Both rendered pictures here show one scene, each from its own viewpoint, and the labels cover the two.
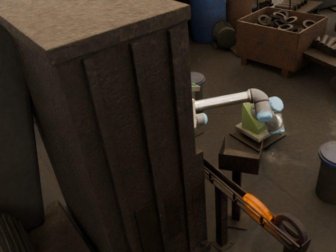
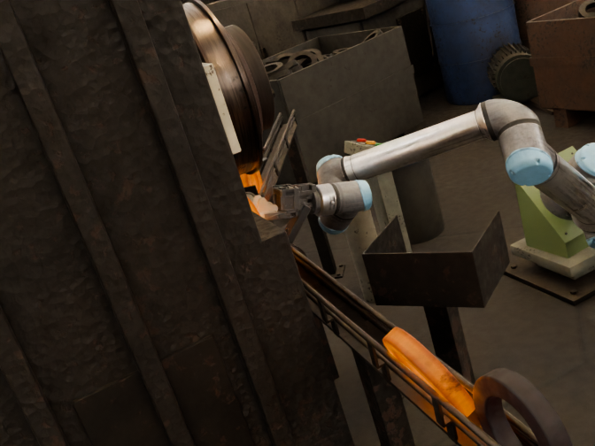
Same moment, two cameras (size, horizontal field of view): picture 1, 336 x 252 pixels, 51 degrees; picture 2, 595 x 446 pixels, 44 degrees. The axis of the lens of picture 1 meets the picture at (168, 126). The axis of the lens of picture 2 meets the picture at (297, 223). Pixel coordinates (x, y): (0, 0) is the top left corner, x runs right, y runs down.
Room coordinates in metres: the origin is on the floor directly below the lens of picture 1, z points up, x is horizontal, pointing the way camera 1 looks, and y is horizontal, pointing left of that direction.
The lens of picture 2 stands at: (0.25, -0.57, 1.41)
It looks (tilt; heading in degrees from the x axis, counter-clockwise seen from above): 20 degrees down; 14
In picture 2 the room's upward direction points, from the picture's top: 17 degrees counter-clockwise
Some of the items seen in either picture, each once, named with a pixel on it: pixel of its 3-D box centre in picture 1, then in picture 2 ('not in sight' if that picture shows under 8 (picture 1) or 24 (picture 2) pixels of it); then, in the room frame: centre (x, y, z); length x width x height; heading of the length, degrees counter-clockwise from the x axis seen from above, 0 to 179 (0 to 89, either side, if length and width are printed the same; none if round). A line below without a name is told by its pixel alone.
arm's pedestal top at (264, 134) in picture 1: (257, 127); (572, 243); (2.84, -0.90, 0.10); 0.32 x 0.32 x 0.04; 32
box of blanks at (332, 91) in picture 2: not in sight; (315, 109); (4.83, 0.24, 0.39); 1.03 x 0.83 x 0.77; 137
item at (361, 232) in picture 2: not in sight; (362, 239); (2.92, -0.14, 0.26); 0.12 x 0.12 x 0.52
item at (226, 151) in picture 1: (239, 185); (462, 362); (1.81, -0.47, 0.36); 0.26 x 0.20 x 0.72; 67
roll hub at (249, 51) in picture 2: not in sight; (243, 80); (2.12, -0.08, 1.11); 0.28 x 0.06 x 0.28; 32
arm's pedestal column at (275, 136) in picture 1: (257, 132); (575, 257); (2.84, -0.90, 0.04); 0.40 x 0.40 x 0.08; 32
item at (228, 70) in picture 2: not in sight; (209, 92); (2.07, 0.01, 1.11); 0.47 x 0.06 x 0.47; 32
